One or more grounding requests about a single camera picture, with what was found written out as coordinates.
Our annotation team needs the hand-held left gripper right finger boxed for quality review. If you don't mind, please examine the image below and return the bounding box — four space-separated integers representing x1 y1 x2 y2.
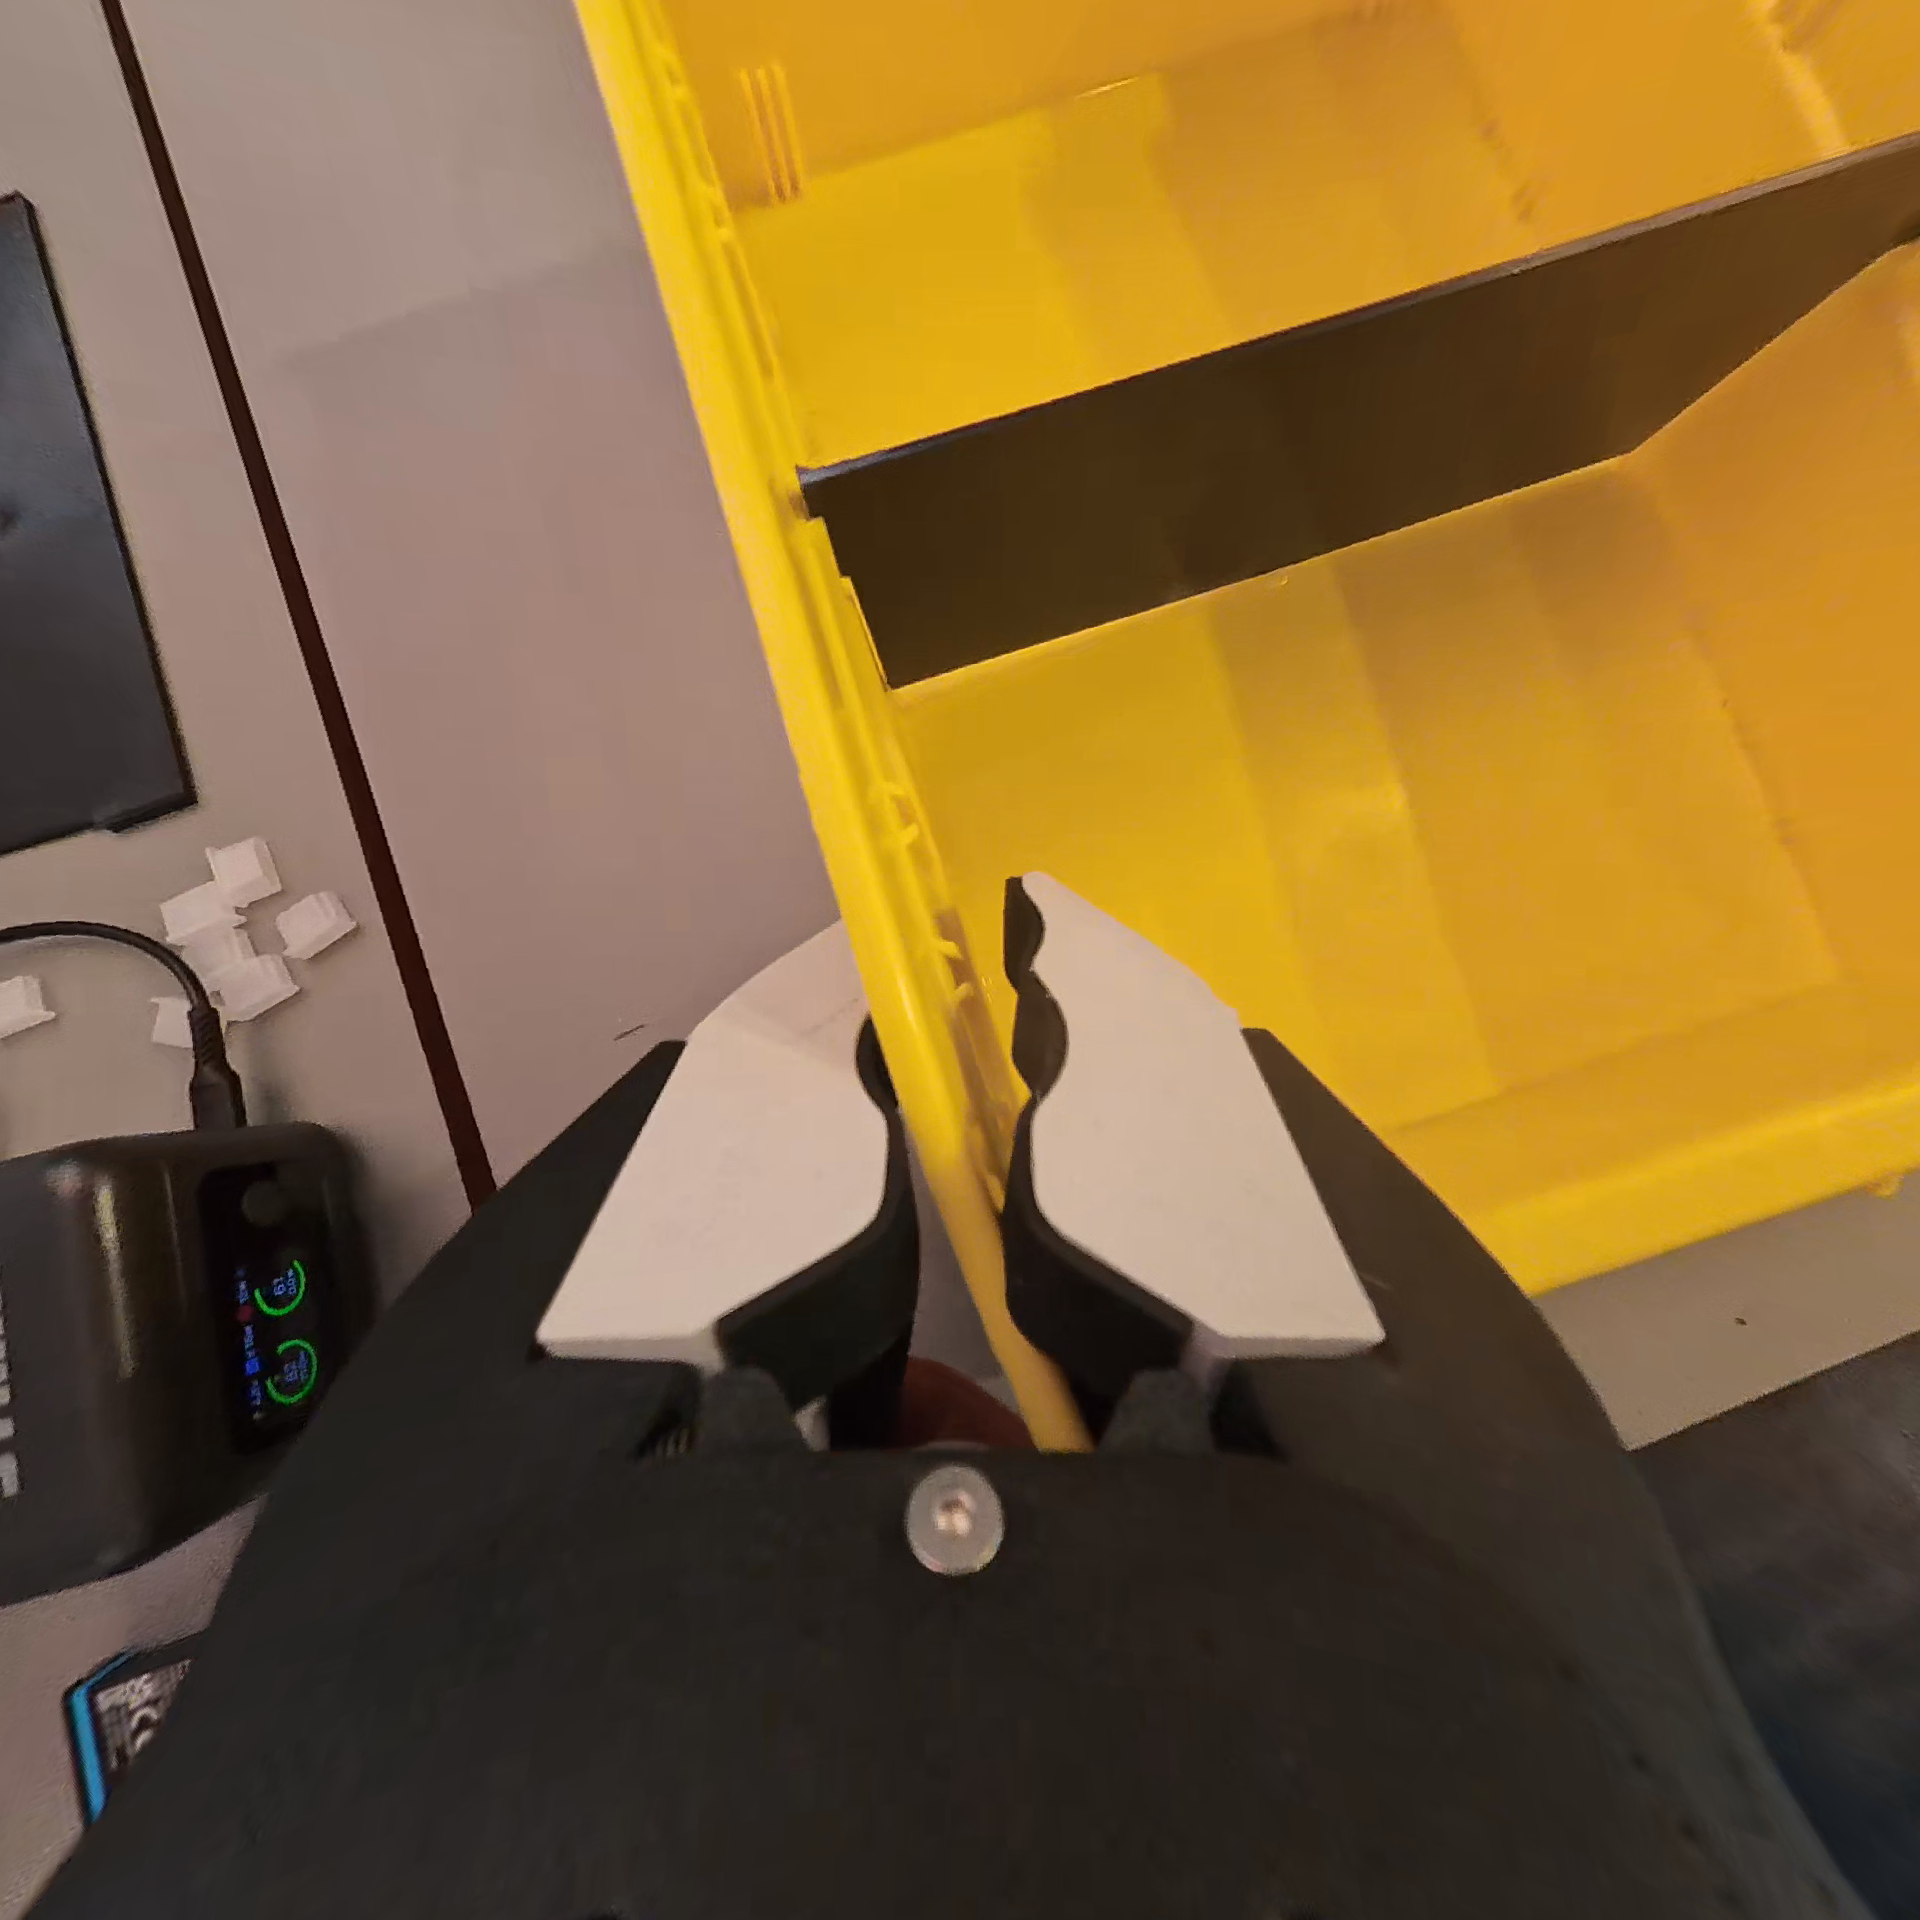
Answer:
996 873 1389 1452

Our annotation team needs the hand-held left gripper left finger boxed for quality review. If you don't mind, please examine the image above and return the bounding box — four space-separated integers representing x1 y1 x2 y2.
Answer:
531 919 920 1452

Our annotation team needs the yellow plastic bin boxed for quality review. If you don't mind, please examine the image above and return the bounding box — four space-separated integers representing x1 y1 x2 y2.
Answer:
569 0 1920 1452

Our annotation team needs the person's left hand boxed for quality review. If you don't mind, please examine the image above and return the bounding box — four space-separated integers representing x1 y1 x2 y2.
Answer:
898 1357 1025 1451

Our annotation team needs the pile of white plastic clips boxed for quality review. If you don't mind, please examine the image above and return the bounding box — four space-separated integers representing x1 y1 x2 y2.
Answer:
0 838 362 1048

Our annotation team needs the black power bank with display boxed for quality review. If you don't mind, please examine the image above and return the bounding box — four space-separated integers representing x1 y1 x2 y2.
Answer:
0 1120 373 1610

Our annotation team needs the black bin divider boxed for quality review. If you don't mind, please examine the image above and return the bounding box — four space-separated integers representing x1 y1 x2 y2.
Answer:
799 135 1920 691

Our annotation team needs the person's jeans leg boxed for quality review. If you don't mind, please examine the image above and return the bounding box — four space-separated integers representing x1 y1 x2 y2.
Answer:
1631 1331 1920 1920

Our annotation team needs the black blue-edged card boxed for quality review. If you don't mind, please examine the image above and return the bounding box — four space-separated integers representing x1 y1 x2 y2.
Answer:
62 1638 200 1823

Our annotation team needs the black flat panel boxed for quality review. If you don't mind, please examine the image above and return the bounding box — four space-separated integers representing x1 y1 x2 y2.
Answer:
0 192 200 859

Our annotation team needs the thin black charging cable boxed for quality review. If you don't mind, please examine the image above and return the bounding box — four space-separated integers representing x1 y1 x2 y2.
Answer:
0 919 249 1135

